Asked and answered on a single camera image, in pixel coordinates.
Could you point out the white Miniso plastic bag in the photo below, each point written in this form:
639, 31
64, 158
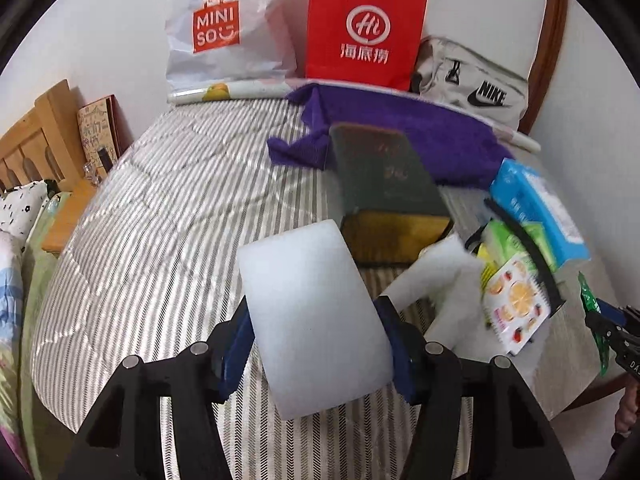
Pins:
211, 40

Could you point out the wooden headboard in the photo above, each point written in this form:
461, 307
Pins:
45, 143

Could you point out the beige Nike bag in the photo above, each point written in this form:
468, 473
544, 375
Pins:
455, 75

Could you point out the fruit pattern tissue pack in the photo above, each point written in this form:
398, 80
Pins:
515, 305

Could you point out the blue tissue box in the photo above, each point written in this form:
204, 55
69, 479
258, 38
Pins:
529, 197

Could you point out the purple fluffy towel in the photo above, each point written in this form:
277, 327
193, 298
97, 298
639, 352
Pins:
455, 149

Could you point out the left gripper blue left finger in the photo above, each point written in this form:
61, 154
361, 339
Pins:
234, 341

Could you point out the red Haidilao paper bag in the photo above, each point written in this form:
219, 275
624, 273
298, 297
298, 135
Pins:
372, 42

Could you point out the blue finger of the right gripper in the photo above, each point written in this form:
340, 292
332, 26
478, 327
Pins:
613, 314

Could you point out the rolled floral mat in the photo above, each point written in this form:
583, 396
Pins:
246, 89

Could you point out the green tissue pack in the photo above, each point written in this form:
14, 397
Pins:
498, 245

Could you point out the white sponge block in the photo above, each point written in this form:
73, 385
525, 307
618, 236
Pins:
317, 332

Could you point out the white work glove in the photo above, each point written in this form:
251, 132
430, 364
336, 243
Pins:
449, 276

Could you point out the dark green gold box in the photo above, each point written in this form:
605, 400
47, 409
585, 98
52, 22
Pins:
386, 204

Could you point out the dotted white pillow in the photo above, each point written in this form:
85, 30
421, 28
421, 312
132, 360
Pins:
21, 207

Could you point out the striped quilted table cover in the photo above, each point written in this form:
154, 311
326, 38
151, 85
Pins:
150, 269

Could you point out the green snack packet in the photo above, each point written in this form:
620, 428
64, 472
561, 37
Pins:
590, 306

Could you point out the brown wooden door frame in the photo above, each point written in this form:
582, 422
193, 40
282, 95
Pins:
548, 50

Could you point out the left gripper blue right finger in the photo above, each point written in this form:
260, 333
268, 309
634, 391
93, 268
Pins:
395, 331

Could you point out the person's right hand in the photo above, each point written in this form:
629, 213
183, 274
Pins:
628, 412

